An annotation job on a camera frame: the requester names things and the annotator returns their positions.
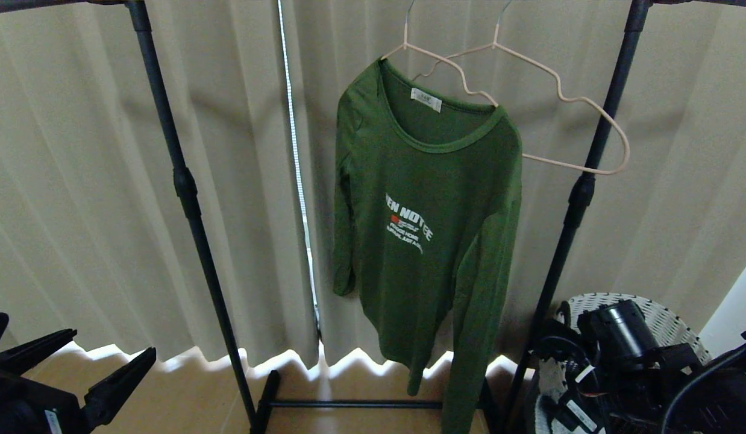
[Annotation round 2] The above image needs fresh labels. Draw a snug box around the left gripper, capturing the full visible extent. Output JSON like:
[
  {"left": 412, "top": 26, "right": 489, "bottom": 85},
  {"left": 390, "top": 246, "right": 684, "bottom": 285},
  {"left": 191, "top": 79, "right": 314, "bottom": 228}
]
[{"left": 0, "top": 328, "right": 158, "bottom": 434}]

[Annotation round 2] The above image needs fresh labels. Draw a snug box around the green sleeveless shirt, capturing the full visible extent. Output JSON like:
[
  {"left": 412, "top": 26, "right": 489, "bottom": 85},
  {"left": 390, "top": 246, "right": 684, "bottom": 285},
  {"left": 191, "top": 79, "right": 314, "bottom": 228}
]
[{"left": 331, "top": 57, "right": 524, "bottom": 434}]

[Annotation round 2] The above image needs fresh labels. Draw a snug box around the pink clothes hanger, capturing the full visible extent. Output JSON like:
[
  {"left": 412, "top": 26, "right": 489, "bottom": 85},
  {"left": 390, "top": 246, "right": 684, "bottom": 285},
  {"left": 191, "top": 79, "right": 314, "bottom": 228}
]
[
  {"left": 380, "top": 0, "right": 501, "bottom": 109},
  {"left": 412, "top": 0, "right": 632, "bottom": 176}
]

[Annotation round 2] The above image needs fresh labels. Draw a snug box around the black clothes rack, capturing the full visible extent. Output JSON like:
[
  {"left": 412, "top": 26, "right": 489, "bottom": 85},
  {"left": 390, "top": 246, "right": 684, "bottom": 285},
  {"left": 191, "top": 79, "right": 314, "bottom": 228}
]
[{"left": 0, "top": 0, "right": 746, "bottom": 434}]

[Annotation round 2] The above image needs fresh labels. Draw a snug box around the white laundry basket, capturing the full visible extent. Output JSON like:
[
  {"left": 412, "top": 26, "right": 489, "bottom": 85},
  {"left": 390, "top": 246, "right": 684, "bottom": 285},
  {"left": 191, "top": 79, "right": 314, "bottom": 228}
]
[{"left": 533, "top": 292, "right": 712, "bottom": 434}]

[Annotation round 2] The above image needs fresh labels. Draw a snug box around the beige curtain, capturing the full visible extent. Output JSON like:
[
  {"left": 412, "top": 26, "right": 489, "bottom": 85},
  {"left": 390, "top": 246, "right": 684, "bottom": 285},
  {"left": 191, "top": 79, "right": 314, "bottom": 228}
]
[{"left": 0, "top": 0, "right": 746, "bottom": 371}]

